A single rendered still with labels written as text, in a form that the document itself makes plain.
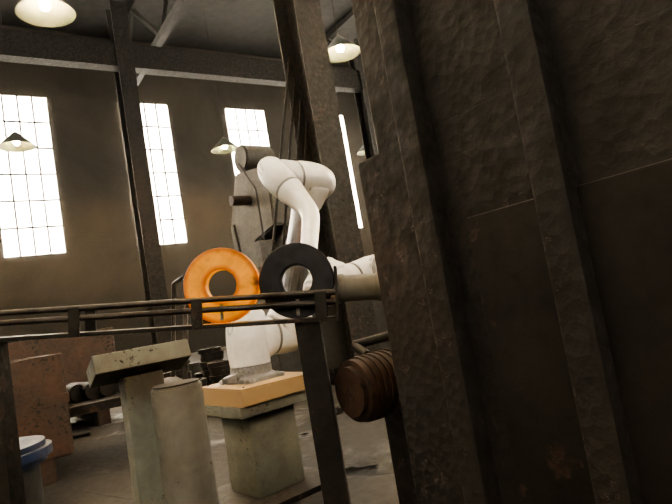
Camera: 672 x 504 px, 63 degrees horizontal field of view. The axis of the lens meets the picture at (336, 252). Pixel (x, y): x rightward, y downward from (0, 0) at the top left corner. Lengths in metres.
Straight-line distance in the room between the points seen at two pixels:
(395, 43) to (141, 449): 1.15
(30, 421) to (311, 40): 3.38
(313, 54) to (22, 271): 9.33
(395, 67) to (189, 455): 0.97
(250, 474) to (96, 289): 11.08
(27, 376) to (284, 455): 1.51
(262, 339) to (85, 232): 11.20
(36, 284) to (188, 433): 11.56
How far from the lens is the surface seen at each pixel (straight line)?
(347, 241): 4.35
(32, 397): 3.16
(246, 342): 2.06
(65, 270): 12.94
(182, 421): 1.37
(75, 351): 4.77
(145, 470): 1.56
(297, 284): 2.15
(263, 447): 2.07
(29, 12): 7.53
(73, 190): 13.31
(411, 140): 0.79
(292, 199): 1.89
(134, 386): 1.52
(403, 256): 0.85
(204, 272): 1.15
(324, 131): 4.51
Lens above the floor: 0.65
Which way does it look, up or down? 5 degrees up
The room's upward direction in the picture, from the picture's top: 10 degrees counter-clockwise
